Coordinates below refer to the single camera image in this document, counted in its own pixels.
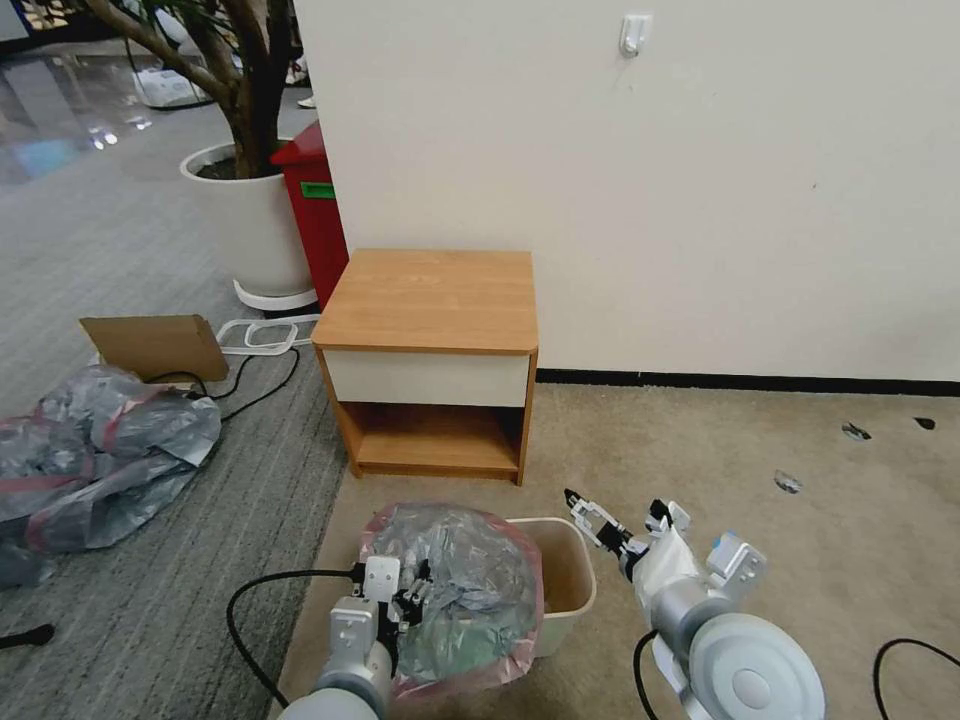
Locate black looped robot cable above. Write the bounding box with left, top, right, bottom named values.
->
left=872, top=637, right=960, bottom=711

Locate beige plastic trash can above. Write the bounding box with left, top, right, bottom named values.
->
left=503, top=516, right=599, bottom=661

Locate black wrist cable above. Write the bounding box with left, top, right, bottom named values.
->
left=632, top=628, right=663, bottom=720
left=226, top=567, right=370, bottom=711

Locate indoor tree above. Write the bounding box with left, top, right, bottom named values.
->
left=74, top=0, right=303, bottom=181

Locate white wall hook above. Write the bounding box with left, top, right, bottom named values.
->
left=618, top=11, right=653, bottom=58

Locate white round planter pot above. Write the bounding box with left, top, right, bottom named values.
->
left=178, top=137, right=319, bottom=300

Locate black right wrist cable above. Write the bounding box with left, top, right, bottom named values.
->
left=632, top=628, right=663, bottom=720

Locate pile of grey garbage bags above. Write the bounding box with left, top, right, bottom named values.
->
left=0, top=364, right=225, bottom=591

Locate red bin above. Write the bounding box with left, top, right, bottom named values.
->
left=269, top=119, right=352, bottom=314

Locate wooden nightstand with white drawer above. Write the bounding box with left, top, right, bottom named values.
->
left=310, top=248, right=542, bottom=488

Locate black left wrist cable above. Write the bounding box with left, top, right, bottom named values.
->
left=226, top=567, right=370, bottom=711

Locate white planter stand base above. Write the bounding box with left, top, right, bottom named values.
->
left=231, top=276, right=321, bottom=311

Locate black floor cable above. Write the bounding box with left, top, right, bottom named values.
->
left=146, top=343, right=302, bottom=423

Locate translucent pink-rimmed garbage bag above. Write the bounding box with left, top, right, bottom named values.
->
left=352, top=500, right=546, bottom=688

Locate brown cardboard box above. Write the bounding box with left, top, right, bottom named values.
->
left=78, top=313, right=231, bottom=393

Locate black object on floor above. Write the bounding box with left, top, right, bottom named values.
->
left=0, top=623, right=56, bottom=652

